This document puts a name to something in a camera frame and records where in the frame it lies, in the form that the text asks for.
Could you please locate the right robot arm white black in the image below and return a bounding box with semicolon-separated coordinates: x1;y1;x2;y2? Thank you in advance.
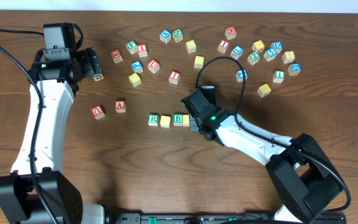
181;86;345;223

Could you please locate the yellow K block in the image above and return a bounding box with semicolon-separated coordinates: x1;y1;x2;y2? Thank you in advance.
257;83;272;98

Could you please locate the blue d block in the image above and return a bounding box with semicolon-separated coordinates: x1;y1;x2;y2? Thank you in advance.
288;63;301;76
270;41;283;54

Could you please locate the blue 5 block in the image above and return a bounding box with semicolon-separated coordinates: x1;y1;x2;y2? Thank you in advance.
264;48;277;62

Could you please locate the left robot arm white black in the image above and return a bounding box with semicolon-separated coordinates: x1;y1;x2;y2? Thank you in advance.
0;23;109;223

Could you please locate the red H block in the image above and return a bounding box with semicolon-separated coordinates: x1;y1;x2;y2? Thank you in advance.
225;26;237;40

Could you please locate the red I block centre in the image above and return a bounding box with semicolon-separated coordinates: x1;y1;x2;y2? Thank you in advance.
168;70;181;85

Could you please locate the green B block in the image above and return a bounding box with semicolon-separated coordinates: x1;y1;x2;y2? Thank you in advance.
173;113;183;126

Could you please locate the yellow 8 block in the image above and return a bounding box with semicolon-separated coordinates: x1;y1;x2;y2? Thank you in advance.
282;51;295;64

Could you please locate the blue L block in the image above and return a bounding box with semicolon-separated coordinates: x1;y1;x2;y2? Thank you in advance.
231;45;244;60

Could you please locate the yellow S block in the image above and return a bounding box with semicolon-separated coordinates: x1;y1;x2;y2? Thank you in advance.
194;55;204;68

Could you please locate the green Z block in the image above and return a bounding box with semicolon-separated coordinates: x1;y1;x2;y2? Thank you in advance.
247;52;260;65

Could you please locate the green L block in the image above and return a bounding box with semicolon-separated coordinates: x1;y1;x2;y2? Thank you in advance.
272;70;285;83

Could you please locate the red u block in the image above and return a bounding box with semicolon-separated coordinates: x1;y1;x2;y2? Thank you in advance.
91;105;105;119
147;59;160;73

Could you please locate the yellow block top right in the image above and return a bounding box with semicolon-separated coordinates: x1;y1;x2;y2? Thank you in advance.
252;40;265;54

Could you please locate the blue 2 block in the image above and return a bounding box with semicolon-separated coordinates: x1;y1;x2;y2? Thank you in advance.
236;70;249;82

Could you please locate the blue X block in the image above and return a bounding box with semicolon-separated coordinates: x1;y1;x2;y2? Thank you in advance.
159;29;172;44

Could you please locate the green R block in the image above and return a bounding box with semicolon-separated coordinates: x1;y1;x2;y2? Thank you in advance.
148;114;159;126

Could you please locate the green N block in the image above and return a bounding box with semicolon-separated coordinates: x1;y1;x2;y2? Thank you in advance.
172;29;183;42

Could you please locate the red A block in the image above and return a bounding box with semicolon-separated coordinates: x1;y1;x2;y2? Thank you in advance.
115;100;126;113

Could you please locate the green J block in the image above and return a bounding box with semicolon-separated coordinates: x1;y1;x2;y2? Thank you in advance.
93;73;104;82

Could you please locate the red Y block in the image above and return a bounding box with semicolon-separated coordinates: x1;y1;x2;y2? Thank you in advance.
137;44;148;57

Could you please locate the red I block right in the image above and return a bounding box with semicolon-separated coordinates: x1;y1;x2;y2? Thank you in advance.
218;40;229;54

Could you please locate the red i block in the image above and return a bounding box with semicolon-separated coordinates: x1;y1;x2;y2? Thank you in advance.
168;70;181;85
218;40;229;54

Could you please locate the yellow block left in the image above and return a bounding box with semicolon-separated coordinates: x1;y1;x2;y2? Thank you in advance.
129;72;142;87

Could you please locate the green F block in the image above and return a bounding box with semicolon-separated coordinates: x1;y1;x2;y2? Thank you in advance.
126;40;138;54

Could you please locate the red E block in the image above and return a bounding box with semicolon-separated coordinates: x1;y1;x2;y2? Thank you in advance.
111;50;123;63

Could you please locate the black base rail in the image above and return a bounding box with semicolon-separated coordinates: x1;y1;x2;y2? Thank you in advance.
104;212;347;224

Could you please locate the blue D block upper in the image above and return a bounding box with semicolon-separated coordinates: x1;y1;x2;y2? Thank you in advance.
270;41;283;54

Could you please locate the yellow O block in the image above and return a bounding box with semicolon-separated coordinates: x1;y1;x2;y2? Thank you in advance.
182;114;190;127
160;115;171;128

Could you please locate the blue D block right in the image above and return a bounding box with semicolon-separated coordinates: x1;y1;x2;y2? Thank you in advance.
288;63;301;76

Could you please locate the yellow C block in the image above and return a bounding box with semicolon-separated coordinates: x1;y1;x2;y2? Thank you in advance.
185;40;197;54

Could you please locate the blue P block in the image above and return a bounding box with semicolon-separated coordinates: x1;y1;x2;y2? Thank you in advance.
131;60;143;73

